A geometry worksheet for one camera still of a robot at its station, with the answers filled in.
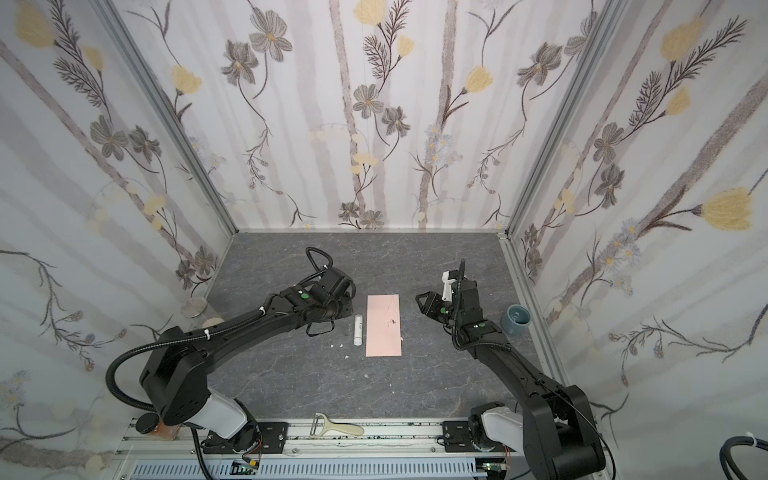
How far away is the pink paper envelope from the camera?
92cm

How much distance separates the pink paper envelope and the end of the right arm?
0.16m

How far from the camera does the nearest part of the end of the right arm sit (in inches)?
26.1
